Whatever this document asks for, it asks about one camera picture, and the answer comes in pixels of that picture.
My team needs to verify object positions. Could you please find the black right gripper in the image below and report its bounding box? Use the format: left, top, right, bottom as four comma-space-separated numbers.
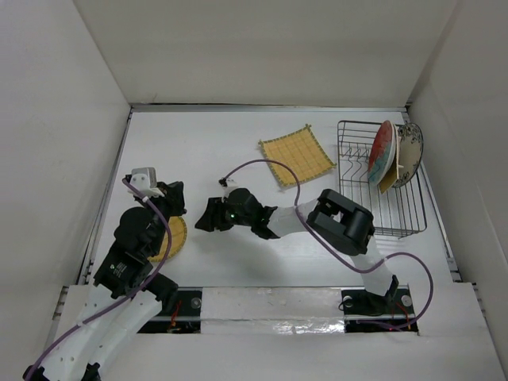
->
195, 196, 254, 231

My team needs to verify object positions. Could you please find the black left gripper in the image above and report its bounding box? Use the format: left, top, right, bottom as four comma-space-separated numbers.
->
137, 180, 187, 254

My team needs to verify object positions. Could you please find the round bamboo tray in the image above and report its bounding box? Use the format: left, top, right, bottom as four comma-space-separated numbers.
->
148, 217, 187, 263

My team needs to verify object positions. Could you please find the red teal floral plate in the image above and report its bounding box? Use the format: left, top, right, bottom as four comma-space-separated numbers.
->
368, 121, 397, 186

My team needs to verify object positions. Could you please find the fan-shaped bamboo tray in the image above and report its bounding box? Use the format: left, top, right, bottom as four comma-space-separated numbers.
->
379, 160, 398, 194

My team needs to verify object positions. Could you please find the blue white floral plate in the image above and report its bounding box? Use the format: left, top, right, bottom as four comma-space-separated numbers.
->
393, 123, 424, 188

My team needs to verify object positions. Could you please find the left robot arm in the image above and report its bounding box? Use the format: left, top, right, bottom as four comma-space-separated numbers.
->
23, 175, 186, 380

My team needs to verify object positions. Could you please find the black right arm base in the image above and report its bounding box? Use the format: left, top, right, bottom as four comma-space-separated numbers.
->
338, 275, 412, 318

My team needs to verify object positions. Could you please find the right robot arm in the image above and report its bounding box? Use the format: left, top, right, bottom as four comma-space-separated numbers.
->
195, 188, 398, 312

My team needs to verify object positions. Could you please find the white foam front strip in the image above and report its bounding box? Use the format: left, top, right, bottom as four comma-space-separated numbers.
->
200, 287, 345, 335

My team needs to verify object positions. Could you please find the square bamboo tray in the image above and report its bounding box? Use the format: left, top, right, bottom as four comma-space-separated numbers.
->
259, 124, 337, 183

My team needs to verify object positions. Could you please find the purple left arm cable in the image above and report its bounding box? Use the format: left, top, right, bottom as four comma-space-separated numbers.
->
23, 178, 174, 381

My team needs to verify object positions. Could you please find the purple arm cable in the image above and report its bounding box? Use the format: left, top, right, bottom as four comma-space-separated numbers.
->
220, 159, 434, 331
23, 178, 174, 381

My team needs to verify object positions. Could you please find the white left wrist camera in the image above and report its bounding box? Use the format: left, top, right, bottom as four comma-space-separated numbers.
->
125, 167, 164, 198

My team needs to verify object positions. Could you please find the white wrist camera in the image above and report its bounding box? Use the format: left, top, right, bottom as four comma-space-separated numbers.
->
218, 177, 238, 198
125, 167, 164, 198

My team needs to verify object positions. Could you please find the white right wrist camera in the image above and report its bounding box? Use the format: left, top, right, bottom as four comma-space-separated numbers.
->
218, 177, 238, 198

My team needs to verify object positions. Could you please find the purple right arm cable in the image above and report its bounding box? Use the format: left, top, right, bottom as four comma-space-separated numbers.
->
220, 159, 434, 331

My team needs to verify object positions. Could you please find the metal front rail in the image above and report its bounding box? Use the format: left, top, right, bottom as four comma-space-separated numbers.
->
149, 314, 414, 323

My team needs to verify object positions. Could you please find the dark wire dish rack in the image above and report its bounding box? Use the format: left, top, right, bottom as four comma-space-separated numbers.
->
337, 120, 427, 238

